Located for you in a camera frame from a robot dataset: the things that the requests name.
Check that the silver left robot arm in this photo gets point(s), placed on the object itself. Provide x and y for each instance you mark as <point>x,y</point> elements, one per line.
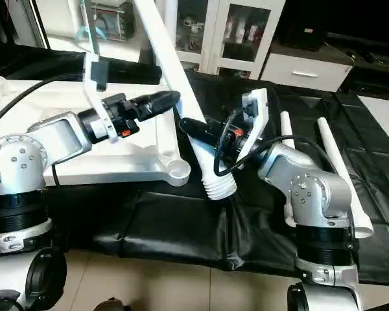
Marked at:
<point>26,168</point>

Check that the white plastic table top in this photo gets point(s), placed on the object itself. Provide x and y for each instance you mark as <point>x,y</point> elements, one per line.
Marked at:
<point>117,162</point>

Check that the black work mat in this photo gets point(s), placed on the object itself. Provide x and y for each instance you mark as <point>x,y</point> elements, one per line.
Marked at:
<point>168,220</point>

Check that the storage rack with items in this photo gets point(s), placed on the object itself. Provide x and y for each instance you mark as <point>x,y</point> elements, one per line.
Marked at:
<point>110,19</point>

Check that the white drawer unit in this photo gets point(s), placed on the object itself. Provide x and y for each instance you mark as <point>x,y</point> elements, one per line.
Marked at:
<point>308,72</point>

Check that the white glass door cabinet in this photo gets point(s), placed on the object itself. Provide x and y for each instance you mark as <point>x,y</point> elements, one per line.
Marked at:
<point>246,32</point>

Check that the white flat panel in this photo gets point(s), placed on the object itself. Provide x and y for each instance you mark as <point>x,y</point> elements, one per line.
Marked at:
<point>384,120</point>

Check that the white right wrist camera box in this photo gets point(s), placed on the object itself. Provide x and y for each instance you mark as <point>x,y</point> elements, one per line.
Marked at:
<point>258,113</point>

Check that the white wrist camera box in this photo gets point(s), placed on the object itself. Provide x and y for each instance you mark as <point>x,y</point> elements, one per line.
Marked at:
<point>258,113</point>
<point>92,97</point>

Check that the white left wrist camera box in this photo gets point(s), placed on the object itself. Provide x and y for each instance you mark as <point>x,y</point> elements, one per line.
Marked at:
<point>92,97</point>

